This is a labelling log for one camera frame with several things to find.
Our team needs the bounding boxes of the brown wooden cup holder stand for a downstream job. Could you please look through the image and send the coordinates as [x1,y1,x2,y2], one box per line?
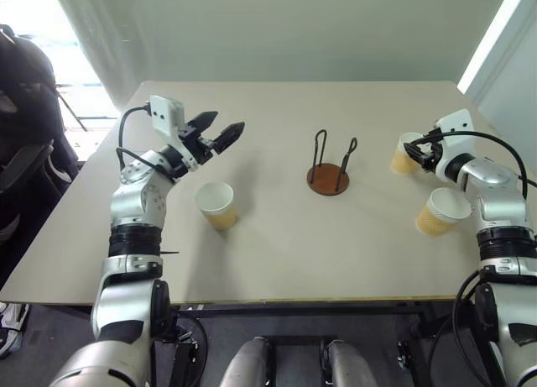
[306,128,359,197]

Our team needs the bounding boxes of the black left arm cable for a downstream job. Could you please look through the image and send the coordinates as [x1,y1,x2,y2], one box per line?
[115,103,163,172]

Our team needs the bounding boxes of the paper cup with tan sleeve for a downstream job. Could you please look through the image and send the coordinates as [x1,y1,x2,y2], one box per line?
[389,132,423,176]
[195,181,239,231]
[415,187,472,238]

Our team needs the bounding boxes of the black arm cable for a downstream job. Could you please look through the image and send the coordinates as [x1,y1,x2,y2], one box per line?
[439,128,528,200]
[115,103,163,172]

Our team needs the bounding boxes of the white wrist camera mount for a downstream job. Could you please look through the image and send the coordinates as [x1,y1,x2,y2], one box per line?
[434,108,477,176]
[149,94,199,172]

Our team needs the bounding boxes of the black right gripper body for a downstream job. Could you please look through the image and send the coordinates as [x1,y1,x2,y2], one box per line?
[417,128,446,173]

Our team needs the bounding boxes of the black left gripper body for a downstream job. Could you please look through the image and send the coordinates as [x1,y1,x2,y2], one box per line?
[175,124,217,166]

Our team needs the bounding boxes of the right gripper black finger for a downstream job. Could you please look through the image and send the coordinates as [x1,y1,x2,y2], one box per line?
[403,135,435,150]
[407,149,427,171]

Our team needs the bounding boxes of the black office chair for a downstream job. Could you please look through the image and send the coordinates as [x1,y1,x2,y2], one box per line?
[0,24,81,245]

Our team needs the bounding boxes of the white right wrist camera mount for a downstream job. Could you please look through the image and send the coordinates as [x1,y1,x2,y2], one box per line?
[434,108,477,176]

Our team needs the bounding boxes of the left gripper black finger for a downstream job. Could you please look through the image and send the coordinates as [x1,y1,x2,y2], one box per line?
[187,111,220,133]
[212,121,246,155]

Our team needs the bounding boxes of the black table frame bar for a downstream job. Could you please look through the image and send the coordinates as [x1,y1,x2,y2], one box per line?
[175,296,459,322]

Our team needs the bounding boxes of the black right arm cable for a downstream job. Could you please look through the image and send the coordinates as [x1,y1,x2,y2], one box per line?
[439,128,528,200]

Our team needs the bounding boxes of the grey rounded robot leg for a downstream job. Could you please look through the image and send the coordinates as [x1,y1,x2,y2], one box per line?
[219,336,277,387]
[326,339,378,387]

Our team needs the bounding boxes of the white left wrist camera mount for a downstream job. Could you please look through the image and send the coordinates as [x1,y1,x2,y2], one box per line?
[149,94,199,172]

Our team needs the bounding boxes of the black shoulder cable loop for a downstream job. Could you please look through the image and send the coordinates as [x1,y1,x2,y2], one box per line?
[453,269,507,387]

